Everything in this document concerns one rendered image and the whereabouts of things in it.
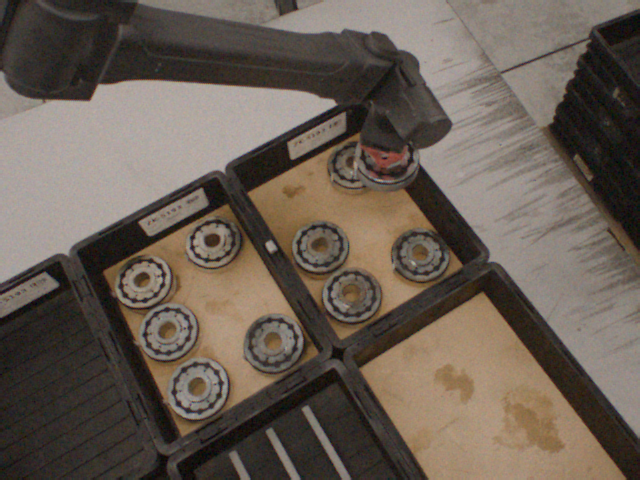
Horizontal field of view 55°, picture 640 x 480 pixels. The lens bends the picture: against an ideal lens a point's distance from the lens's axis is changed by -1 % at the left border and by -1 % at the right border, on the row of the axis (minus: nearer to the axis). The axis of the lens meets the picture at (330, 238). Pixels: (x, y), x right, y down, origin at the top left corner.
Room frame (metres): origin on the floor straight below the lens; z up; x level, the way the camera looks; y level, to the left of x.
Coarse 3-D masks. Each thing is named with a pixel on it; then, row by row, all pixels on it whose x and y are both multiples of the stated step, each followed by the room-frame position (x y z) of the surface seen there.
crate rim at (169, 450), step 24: (96, 240) 0.49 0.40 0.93; (264, 240) 0.45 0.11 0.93; (288, 288) 0.36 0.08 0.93; (96, 312) 0.36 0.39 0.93; (120, 360) 0.27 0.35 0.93; (312, 360) 0.24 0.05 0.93; (144, 408) 0.20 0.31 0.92; (240, 408) 0.18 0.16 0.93; (192, 432) 0.15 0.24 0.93; (168, 456) 0.12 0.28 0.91
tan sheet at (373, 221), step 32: (320, 160) 0.66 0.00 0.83; (256, 192) 0.60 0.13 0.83; (288, 192) 0.59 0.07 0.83; (320, 192) 0.58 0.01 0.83; (384, 192) 0.57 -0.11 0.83; (288, 224) 0.52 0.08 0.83; (352, 224) 0.51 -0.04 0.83; (384, 224) 0.50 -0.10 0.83; (416, 224) 0.49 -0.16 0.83; (288, 256) 0.46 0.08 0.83; (352, 256) 0.44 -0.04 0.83; (384, 256) 0.44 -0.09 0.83; (416, 256) 0.43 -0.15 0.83; (320, 288) 0.39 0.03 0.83; (384, 288) 0.38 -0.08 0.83; (416, 288) 0.37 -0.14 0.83
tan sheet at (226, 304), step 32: (192, 224) 0.55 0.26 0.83; (160, 256) 0.49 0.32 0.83; (256, 256) 0.47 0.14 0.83; (192, 288) 0.42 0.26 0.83; (224, 288) 0.41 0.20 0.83; (256, 288) 0.40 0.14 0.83; (128, 320) 0.37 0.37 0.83; (224, 320) 0.35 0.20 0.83; (224, 352) 0.29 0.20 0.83; (160, 384) 0.25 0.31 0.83; (256, 384) 0.23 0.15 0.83
